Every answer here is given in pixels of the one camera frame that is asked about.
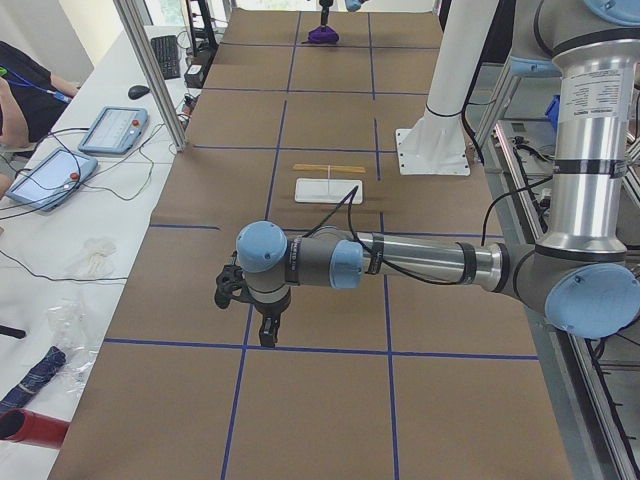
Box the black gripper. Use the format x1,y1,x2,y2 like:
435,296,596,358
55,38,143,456
254,297,291,348
319,0,333,13

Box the purple towel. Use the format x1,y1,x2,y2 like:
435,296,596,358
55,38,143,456
307,25,340,45

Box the white wooden towel rack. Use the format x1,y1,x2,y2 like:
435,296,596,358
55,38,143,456
293,163,366,205

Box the black computer box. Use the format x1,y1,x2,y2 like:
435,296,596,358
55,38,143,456
183,64,206,89

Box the black keyboard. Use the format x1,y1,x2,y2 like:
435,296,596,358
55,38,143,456
150,35,181,79

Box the white gloves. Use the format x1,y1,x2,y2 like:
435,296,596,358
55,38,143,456
65,237,117,280

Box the clear plastic bag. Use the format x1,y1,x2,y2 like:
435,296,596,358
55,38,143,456
46,299,100,397

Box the black computer mouse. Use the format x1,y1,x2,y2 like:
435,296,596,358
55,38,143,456
127,85,150,100

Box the far teach pendant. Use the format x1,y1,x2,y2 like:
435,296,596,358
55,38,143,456
78,106,149,155

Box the teach pendant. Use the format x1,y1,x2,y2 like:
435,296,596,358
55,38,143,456
78,106,149,155
6,148,98,211

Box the near teach pendant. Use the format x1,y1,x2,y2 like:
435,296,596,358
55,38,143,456
6,148,98,211

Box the red fire extinguisher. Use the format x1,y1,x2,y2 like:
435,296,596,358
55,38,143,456
1,409,70,449

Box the seated person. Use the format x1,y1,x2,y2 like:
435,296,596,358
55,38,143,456
0,40,81,201

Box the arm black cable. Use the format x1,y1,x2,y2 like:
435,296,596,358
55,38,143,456
297,169,556,287

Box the aluminium frame post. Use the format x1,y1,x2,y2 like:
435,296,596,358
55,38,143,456
113,0,187,152

